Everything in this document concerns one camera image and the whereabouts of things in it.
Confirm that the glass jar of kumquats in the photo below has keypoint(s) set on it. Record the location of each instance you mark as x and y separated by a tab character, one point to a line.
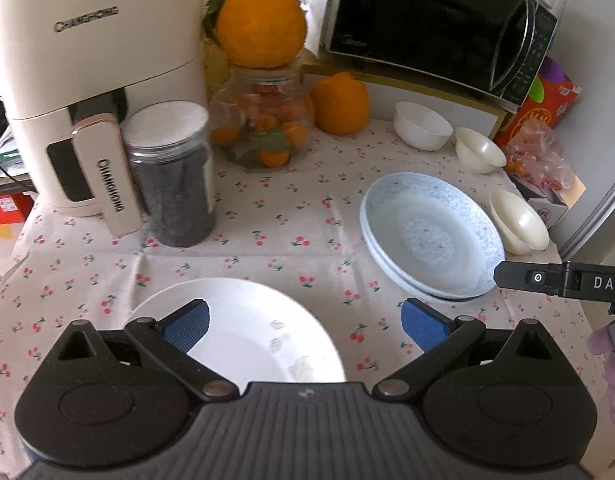
262	118

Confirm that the white shelf with wood frame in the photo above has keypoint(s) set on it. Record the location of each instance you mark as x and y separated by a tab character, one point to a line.
388	85

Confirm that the purple gloved hand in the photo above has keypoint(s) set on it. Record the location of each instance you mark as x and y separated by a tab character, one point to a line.
612	374

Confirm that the white bowl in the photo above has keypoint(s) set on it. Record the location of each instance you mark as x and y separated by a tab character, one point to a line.
420	127

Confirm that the black Midea microwave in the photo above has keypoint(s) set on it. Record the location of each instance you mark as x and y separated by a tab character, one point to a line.
495	47

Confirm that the large orange on table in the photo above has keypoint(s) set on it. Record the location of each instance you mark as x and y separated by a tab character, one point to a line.
341	104

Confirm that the clear canister of black seeds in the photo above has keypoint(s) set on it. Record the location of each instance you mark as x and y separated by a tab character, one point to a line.
171	159

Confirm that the white plate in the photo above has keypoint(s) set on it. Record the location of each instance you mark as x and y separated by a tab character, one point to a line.
255	334

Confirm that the large orange on jar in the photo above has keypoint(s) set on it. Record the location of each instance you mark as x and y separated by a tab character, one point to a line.
256	34

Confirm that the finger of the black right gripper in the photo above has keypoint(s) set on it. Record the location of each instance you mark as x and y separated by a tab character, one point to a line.
546	278

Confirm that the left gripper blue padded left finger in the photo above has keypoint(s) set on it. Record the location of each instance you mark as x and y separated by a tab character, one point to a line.
165	345

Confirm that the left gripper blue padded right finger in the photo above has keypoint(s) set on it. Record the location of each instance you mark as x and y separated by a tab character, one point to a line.
444	343

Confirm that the red snack box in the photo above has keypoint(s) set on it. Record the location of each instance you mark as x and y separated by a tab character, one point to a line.
551	95

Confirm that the large blue patterned plate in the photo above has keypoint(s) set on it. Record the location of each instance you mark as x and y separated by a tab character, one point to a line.
399	278

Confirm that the cream Changhong air fryer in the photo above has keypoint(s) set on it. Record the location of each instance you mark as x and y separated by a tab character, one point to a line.
71	71

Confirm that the cream bowl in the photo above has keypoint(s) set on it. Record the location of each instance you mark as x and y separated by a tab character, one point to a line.
477	152
520	226

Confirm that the plastic bag of snacks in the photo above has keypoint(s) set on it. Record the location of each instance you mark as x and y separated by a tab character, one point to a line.
534	155

